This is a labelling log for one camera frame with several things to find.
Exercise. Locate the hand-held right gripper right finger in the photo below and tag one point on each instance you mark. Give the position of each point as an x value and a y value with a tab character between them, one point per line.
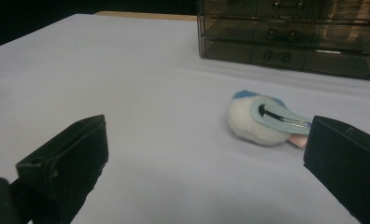
345	161

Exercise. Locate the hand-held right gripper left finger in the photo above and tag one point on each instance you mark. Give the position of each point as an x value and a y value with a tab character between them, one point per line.
68	155

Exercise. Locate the white and blue plush hair clip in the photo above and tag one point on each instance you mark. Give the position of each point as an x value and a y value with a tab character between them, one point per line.
251	124

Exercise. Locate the smoky transparent drawer organizer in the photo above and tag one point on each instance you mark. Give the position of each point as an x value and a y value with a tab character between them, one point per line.
298	40

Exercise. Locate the white table mat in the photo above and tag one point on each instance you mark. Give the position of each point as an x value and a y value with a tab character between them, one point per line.
142	77

